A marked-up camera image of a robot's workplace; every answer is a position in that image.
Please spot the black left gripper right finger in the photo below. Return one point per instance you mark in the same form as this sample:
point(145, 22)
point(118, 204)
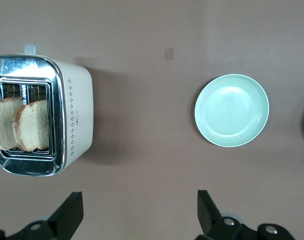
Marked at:
point(209, 220)

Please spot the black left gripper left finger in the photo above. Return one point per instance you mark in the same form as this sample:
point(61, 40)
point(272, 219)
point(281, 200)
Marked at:
point(62, 222)

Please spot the brown bread slice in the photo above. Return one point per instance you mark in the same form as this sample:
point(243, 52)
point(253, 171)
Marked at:
point(3, 125)
point(33, 127)

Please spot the light green plate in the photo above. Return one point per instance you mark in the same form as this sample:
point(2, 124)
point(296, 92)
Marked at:
point(232, 110)

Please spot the cream and chrome toaster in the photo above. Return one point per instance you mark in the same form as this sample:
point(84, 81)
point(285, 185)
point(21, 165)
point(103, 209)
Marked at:
point(77, 112)

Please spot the brown tape patch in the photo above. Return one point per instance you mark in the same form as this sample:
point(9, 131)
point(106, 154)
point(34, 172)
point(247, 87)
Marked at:
point(169, 54)

